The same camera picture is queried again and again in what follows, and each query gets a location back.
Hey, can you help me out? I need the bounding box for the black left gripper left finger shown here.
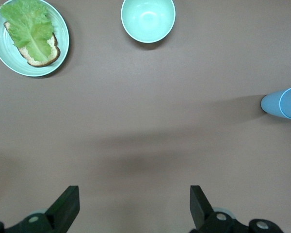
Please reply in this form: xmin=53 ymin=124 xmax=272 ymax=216
xmin=5 ymin=185 xmax=80 ymax=233

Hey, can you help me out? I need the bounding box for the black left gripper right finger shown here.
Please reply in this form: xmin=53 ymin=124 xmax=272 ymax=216
xmin=189 ymin=185 xmax=251 ymax=233

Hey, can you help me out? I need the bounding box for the toasted bread slice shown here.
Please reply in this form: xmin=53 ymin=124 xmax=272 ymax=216
xmin=3 ymin=21 xmax=61 ymax=68

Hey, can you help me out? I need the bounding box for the pale green plate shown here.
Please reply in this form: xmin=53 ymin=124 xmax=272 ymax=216
xmin=0 ymin=0 xmax=70 ymax=77

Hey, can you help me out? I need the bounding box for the green lettuce leaf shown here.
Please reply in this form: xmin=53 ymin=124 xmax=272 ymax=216
xmin=0 ymin=0 xmax=53 ymax=62

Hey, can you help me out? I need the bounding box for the pale green bowl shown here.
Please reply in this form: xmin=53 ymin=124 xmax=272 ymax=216
xmin=120 ymin=0 xmax=177 ymax=44

